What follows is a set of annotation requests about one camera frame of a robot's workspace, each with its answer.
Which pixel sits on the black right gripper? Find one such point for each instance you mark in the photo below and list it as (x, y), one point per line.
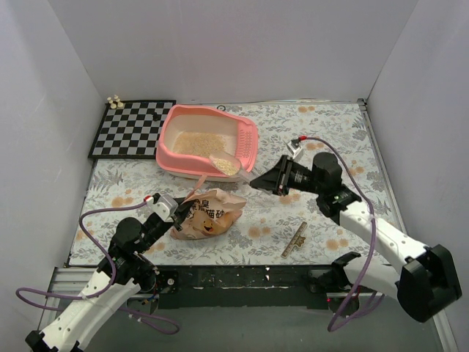
(282, 176)

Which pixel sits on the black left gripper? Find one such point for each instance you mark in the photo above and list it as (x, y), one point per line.
(175, 215)

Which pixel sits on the clear plastic litter scoop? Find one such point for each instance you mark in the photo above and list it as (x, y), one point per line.
(230, 166)

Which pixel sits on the orange cat litter bag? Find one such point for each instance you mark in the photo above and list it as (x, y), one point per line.
(212, 213)

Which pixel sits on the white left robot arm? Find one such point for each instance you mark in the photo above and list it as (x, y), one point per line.
(119, 276)

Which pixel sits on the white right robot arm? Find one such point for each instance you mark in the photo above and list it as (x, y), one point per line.
(421, 278)

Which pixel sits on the beige litter in box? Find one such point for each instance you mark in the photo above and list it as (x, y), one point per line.
(198, 144)

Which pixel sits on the pink cat litter box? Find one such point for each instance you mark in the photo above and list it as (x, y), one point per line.
(240, 134)

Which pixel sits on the brown bag sealing clip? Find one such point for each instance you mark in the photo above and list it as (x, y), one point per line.
(297, 240)

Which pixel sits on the black white chessboard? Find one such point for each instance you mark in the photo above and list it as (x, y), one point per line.
(130, 132)

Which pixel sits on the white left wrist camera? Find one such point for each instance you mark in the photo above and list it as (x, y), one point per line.
(162, 205)

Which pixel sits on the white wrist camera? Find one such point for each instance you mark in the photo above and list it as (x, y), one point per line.
(162, 205)
(295, 149)

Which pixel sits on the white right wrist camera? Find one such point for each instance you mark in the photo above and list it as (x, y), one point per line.
(295, 149)

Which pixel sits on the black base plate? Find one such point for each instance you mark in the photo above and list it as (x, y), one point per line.
(177, 287)

